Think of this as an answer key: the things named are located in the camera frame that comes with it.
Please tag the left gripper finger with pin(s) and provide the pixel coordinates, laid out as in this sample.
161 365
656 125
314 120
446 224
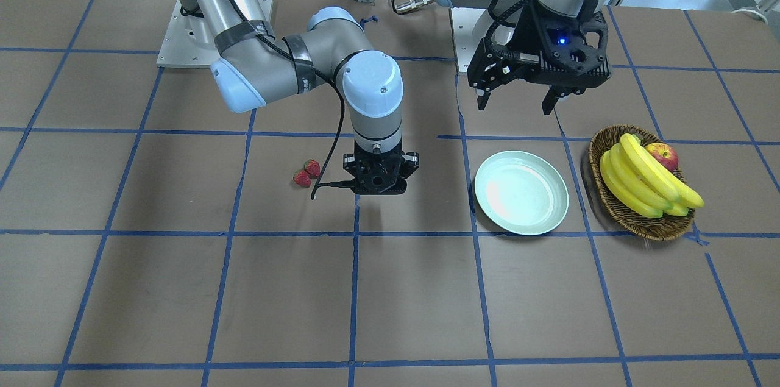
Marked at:
484 94
555 93

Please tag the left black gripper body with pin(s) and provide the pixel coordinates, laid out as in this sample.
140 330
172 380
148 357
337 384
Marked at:
529 33

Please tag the woven wicker basket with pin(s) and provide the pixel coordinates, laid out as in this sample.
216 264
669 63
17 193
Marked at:
666 228

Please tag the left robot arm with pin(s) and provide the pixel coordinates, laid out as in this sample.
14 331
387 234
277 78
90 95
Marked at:
505 12

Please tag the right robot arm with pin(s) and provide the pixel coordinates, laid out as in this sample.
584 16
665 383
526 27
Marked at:
254 68

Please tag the yellow banana bunch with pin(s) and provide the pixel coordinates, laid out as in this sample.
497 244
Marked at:
642 184

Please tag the red strawberry one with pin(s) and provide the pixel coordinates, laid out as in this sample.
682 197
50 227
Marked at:
312 168

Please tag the red strawberry two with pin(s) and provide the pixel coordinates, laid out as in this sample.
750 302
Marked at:
302 178

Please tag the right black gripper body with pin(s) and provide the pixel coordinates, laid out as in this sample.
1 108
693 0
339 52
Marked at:
349 163

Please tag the pale green plate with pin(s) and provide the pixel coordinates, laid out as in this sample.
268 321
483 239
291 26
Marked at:
521 193

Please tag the red yellow apple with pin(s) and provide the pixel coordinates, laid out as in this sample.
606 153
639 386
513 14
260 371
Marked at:
664 154

